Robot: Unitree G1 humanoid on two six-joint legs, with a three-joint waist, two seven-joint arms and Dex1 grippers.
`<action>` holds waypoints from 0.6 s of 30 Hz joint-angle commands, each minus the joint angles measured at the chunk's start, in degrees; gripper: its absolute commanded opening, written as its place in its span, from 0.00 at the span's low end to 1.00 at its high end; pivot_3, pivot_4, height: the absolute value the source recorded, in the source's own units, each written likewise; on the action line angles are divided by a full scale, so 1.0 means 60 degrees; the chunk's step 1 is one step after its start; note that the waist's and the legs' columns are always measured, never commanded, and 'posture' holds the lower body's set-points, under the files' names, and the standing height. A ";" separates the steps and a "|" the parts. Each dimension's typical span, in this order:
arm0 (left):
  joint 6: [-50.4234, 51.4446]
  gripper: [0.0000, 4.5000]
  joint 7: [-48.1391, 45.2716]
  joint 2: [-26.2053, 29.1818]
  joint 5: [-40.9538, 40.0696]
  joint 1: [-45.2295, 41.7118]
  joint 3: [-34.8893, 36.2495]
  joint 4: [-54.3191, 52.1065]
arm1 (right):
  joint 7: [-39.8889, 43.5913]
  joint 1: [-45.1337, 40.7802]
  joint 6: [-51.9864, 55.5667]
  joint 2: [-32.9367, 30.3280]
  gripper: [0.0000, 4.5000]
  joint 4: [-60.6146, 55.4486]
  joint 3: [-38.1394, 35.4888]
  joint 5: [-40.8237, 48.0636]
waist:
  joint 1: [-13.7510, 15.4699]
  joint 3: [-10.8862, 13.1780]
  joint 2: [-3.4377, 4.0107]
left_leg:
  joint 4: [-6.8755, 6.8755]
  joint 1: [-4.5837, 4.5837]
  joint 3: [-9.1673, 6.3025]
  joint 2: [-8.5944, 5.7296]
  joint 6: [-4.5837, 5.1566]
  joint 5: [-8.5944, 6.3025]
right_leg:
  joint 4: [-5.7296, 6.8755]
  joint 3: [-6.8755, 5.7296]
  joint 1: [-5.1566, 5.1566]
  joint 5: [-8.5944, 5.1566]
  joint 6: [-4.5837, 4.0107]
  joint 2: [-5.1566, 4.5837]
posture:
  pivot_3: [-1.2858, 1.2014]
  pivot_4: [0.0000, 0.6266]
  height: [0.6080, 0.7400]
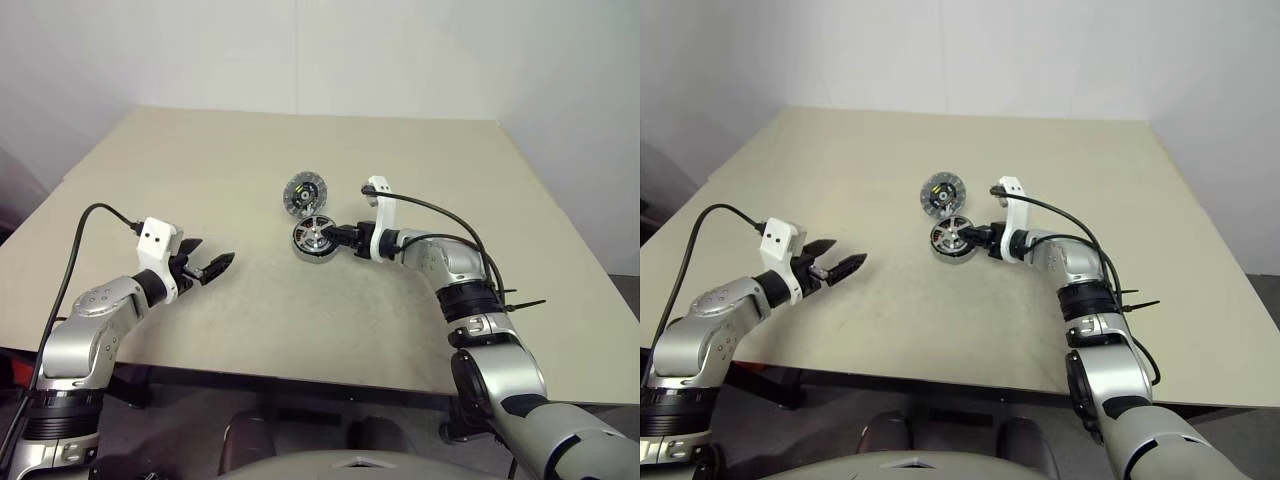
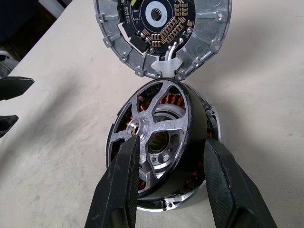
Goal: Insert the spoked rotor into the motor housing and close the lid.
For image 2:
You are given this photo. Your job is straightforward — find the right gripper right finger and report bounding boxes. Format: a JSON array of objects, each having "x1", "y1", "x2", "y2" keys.
[{"x1": 203, "y1": 138, "x2": 278, "y2": 228}]

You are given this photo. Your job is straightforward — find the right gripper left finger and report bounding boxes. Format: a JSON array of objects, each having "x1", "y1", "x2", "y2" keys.
[{"x1": 84, "y1": 135, "x2": 142, "y2": 228}]

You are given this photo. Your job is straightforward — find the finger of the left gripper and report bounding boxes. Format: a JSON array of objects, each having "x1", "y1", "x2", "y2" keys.
[
  {"x1": 0, "y1": 115, "x2": 19, "y2": 138},
  {"x1": 0, "y1": 76, "x2": 35, "y2": 101}
]

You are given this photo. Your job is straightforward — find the copper wound stator ring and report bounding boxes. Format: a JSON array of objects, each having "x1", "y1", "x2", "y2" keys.
[{"x1": 106, "y1": 94, "x2": 223, "y2": 213}]

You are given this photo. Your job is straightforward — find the black rotor ring silver spokes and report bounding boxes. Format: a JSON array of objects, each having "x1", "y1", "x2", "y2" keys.
[{"x1": 106, "y1": 78, "x2": 209, "y2": 202}]

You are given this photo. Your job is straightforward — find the silver motor cover circuit board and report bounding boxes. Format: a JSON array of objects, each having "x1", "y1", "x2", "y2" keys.
[{"x1": 93, "y1": 0, "x2": 233, "y2": 80}]

